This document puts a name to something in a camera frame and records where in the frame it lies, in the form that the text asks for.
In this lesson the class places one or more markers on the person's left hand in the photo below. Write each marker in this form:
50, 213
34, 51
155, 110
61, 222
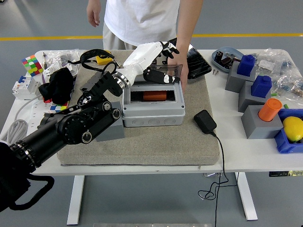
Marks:
185, 59

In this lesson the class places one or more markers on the person's right hand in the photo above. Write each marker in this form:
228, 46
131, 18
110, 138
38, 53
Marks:
93, 14

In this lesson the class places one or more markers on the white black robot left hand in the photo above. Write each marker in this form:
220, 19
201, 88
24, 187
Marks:
142, 56

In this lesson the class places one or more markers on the transparent hinged box lid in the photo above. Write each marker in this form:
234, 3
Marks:
177, 68

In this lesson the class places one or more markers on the orange cylinder battery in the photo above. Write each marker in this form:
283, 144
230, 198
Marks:
154, 95
268, 111

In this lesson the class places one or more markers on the grey plastic junction box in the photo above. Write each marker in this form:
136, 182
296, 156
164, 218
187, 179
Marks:
154, 113

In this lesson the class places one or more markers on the person's left forearm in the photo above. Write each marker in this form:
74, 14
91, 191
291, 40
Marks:
189, 23

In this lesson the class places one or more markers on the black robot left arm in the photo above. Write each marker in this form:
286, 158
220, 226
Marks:
71, 127

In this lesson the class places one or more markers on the black cracked tablet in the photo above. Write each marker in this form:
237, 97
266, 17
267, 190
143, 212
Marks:
198, 63

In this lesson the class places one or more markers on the black capacitor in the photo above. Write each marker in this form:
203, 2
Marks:
219, 56

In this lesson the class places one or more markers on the person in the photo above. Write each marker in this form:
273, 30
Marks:
142, 19

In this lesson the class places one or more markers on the yellow square tape measure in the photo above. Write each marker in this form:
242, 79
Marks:
103, 61

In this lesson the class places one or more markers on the brown capacitor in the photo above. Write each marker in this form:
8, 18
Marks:
226, 62

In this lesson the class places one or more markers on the pale blue oval tray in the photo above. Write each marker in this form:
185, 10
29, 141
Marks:
228, 49

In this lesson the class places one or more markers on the grey holder block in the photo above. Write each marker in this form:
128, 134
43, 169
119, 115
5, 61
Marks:
233, 80
246, 99
255, 125

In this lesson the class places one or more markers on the clear plastic bag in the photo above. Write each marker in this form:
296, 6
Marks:
59, 55

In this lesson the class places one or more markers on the blue plastic block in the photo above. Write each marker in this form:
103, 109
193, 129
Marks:
260, 87
246, 66

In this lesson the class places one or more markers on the black power adapter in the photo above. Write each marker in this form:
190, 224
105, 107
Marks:
204, 121

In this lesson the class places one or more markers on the silver pen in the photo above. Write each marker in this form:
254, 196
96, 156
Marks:
44, 61

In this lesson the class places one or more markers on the large multicoloured puzzle cube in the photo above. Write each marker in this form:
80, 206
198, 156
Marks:
32, 65

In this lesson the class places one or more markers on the black cloth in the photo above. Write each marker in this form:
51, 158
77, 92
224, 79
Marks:
56, 87

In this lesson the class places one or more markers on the grey block with round hole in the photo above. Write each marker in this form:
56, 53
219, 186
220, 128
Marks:
111, 134

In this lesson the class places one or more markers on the clear bag of components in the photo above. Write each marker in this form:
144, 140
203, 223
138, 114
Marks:
272, 59
288, 82

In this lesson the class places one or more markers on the grey-brown mat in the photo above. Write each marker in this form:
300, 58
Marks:
154, 146

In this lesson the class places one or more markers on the small multicoloured puzzle cube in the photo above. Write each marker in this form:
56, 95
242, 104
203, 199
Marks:
58, 107

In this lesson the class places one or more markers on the white circuit breaker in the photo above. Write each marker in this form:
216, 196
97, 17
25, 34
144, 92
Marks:
26, 87

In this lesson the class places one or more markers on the white table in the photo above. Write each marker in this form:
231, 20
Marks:
248, 156

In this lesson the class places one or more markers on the white power strip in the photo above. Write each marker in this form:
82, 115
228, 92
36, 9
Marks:
33, 113

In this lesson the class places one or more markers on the yellow lemon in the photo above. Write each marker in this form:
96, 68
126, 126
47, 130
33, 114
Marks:
293, 128

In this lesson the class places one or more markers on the blue plastic bin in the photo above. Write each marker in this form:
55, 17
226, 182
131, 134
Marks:
284, 144

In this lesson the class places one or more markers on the black table control panel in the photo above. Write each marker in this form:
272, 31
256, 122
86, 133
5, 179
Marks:
284, 173

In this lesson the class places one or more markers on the white table leg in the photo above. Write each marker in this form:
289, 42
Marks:
75, 201
247, 198

